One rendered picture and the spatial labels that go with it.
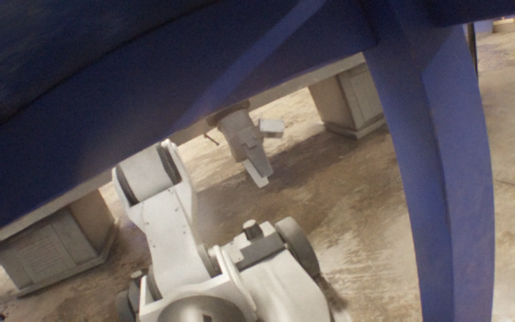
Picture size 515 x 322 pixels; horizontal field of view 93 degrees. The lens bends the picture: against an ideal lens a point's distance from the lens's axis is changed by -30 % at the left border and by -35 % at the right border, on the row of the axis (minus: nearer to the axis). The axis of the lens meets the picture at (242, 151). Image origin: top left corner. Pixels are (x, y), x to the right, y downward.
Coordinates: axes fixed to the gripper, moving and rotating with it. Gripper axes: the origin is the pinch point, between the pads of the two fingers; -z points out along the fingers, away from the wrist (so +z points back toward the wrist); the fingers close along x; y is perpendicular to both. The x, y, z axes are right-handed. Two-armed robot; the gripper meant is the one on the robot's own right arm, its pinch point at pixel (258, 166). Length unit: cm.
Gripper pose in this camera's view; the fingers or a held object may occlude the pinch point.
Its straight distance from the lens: 63.0
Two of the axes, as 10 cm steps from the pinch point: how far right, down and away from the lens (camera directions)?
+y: -8.9, 4.5, -1.1
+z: -4.6, -8.6, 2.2
